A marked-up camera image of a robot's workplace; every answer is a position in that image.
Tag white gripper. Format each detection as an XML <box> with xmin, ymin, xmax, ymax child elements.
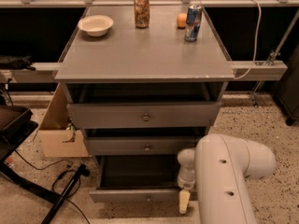
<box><xmin>178</xmin><ymin>168</ymin><xmax>195</xmax><ymax>214</ymax></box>

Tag grey bottom drawer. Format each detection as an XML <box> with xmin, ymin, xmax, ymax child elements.
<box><xmin>90</xmin><ymin>154</ymin><xmax>180</xmax><ymax>203</ymax></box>

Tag grey drawer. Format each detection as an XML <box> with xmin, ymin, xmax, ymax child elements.
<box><xmin>90</xmin><ymin>154</ymin><xmax>180</xmax><ymax>203</ymax></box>
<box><xmin>83</xmin><ymin>136</ymin><xmax>199</xmax><ymax>155</ymax></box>
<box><xmin>67</xmin><ymin>102</ymin><xmax>221</xmax><ymax>129</ymax></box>

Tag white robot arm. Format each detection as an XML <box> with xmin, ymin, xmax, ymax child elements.
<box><xmin>178</xmin><ymin>133</ymin><xmax>277</xmax><ymax>224</ymax></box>

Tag grey top drawer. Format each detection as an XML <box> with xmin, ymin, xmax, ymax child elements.
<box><xmin>67</xmin><ymin>102</ymin><xmax>221</xmax><ymax>129</ymax></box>

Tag grey middle drawer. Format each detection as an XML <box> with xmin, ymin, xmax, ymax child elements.
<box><xmin>83</xmin><ymin>136</ymin><xmax>199</xmax><ymax>155</ymax></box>

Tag grey drawer cabinet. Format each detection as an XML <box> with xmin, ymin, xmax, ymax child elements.
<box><xmin>53</xmin><ymin>4</ymin><xmax>235</xmax><ymax>185</ymax></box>

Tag cardboard box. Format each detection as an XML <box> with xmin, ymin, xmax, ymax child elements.
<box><xmin>37</xmin><ymin>85</ymin><xmax>89</xmax><ymax>158</ymax></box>

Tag black cabinet at right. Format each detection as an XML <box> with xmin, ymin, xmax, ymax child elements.
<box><xmin>275</xmin><ymin>45</ymin><xmax>299</xmax><ymax>126</ymax></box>

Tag orange fruit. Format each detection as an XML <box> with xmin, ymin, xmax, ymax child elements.
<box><xmin>177</xmin><ymin>13</ymin><xmax>187</xmax><ymax>28</ymax></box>

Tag blue silver energy drink can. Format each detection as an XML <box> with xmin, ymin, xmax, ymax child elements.
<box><xmin>185</xmin><ymin>4</ymin><xmax>203</xmax><ymax>42</ymax></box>

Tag black chair base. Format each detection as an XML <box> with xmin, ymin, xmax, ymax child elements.
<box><xmin>0</xmin><ymin>104</ymin><xmax>92</xmax><ymax>224</ymax></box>

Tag white ceramic bowl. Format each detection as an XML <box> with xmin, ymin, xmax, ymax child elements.
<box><xmin>78</xmin><ymin>15</ymin><xmax>114</xmax><ymax>37</ymax></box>

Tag brown patterned can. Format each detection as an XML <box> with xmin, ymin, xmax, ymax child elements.
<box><xmin>134</xmin><ymin>0</ymin><xmax>150</xmax><ymax>28</ymax></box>

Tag black floor cable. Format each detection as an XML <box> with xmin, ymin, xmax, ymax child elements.
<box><xmin>14</xmin><ymin>148</ymin><xmax>92</xmax><ymax>224</ymax></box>

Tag grey metal rail beam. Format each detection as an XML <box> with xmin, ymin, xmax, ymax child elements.
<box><xmin>0</xmin><ymin>61</ymin><xmax>287</xmax><ymax>83</ymax></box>

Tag white cable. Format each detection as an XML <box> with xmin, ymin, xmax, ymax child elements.
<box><xmin>233</xmin><ymin>0</ymin><xmax>263</xmax><ymax>80</ymax></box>

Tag black object on rail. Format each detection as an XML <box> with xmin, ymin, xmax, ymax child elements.
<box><xmin>0</xmin><ymin>55</ymin><xmax>36</xmax><ymax>71</ymax></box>

